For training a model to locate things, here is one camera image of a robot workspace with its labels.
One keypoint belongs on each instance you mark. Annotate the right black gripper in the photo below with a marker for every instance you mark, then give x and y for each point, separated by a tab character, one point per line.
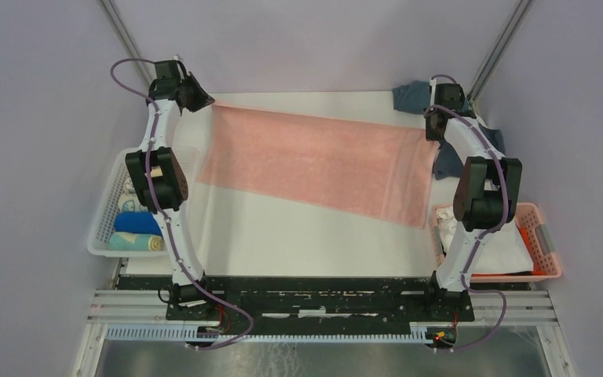
432	135

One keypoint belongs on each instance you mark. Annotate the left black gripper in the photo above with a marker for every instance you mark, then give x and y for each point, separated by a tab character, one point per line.
202	99

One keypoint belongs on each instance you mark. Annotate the pink towel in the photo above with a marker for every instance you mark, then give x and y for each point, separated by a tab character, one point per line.
371	169

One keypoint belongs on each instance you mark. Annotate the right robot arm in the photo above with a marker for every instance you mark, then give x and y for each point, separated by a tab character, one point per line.
486	195

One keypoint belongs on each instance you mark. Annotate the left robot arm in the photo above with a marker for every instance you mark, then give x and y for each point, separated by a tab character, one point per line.
160	182

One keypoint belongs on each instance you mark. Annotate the teal blue towel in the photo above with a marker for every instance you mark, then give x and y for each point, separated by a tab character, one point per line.
412	98

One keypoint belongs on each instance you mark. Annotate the dark blue towel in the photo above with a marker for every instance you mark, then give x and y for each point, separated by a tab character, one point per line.
448	164

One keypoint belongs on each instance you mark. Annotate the patterned rolled towel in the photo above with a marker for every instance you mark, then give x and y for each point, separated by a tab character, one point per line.
127	186
128	202

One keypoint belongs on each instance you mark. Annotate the pink plastic basket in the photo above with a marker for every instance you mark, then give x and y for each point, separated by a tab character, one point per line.
528	216

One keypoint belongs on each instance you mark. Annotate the blue rolled towel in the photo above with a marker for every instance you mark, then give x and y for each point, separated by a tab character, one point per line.
137	222

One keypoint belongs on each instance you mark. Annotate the orange item in basket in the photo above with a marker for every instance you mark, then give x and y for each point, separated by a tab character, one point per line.
524	236

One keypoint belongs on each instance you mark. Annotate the white plastic basket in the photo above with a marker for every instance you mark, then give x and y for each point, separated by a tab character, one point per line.
191	161

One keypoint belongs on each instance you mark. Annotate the white towel in basket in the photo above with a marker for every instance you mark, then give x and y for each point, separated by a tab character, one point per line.
505	253

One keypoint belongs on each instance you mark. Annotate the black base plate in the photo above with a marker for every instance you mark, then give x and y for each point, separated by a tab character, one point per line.
313	306

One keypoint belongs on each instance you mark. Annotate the white cable duct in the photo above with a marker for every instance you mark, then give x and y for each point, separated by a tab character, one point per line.
189	333

